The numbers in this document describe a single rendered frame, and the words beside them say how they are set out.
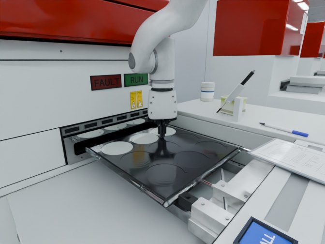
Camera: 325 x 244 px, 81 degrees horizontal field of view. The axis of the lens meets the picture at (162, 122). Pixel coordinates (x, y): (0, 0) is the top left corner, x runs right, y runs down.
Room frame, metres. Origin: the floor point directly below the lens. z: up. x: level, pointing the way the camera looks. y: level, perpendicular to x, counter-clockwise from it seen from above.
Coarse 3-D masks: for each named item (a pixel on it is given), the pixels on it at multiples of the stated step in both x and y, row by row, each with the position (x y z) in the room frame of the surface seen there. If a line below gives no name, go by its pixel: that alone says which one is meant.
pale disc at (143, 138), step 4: (136, 136) 0.67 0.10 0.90; (140, 136) 0.67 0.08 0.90; (144, 136) 0.66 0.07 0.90; (148, 136) 0.66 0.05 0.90; (152, 136) 0.66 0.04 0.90; (156, 136) 0.66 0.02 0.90; (132, 140) 0.63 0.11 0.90; (136, 140) 0.63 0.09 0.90; (140, 140) 0.62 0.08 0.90; (144, 140) 0.62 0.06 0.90; (148, 140) 0.62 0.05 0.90; (152, 140) 0.62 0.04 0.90; (156, 140) 0.62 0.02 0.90
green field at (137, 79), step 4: (128, 76) 0.74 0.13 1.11; (132, 76) 0.75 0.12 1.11; (136, 76) 0.76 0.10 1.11; (140, 76) 0.78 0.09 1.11; (144, 76) 0.79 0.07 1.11; (128, 80) 0.74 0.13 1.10; (132, 80) 0.75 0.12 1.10; (136, 80) 0.76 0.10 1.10; (140, 80) 0.78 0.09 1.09; (144, 80) 0.79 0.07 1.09; (128, 84) 0.73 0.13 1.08; (132, 84) 0.75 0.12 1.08; (136, 84) 0.76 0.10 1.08
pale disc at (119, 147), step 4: (108, 144) 0.59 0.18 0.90; (112, 144) 0.59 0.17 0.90; (116, 144) 0.59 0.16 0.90; (120, 144) 0.59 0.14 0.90; (124, 144) 0.59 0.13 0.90; (128, 144) 0.59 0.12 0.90; (104, 148) 0.56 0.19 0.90; (108, 148) 0.56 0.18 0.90; (112, 148) 0.56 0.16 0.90; (116, 148) 0.56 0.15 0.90; (120, 148) 0.56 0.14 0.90; (124, 148) 0.56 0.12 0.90; (128, 148) 0.56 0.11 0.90; (132, 148) 0.56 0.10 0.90; (104, 152) 0.53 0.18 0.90; (108, 152) 0.53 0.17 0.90; (112, 152) 0.53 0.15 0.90; (116, 152) 0.53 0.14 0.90; (120, 152) 0.53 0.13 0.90; (124, 152) 0.53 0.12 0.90
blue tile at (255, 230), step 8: (256, 224) 0.20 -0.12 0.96; (248, 232) 0.19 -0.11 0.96; (256, 232) 0.19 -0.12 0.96; (264, 232) 0.19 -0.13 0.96; (272, 232) 0.19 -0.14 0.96; (248, 240) 0.18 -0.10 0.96; (256, 240) 0.18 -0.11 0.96; (264, 240) 0.18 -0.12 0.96; (272, 240) 0.18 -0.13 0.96; (280, 240) 0.18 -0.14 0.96
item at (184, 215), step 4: (172, 204) 0.37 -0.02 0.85; (176, 204) 0.37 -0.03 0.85; (168, 208) 0.38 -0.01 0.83; (172, 208) 0.37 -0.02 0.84; (176, 208) 0.36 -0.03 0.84; (180, 208) 0.35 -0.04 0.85; (184, 208) 0.35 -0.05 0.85; (172, 212) 0.37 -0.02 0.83; (176, 212) 0.36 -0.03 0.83; (180, 212) 0.35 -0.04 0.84; (184, 212) 0.34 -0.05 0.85; (188, 212) 0.34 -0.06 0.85; (180, 216) 0.35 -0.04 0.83; (184, 216) 0.34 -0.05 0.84; (188, 216) 0.34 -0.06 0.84; (184, 220) 0.34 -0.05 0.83; (188, 220) 0.34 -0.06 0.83
